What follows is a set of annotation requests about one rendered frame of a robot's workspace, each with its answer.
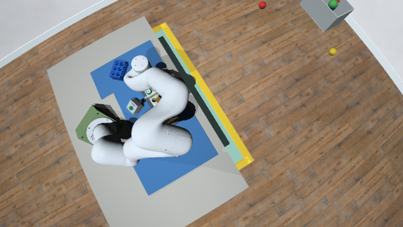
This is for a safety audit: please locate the blue flat mat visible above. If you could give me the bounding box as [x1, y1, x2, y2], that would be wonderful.
[90, 40, 218, 196]

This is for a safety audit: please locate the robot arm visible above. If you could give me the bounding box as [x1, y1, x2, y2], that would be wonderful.
[86, 55, 193, 167]

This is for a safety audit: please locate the blue tube rack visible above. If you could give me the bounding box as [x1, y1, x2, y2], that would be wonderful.
[109, 60, 128, 81]

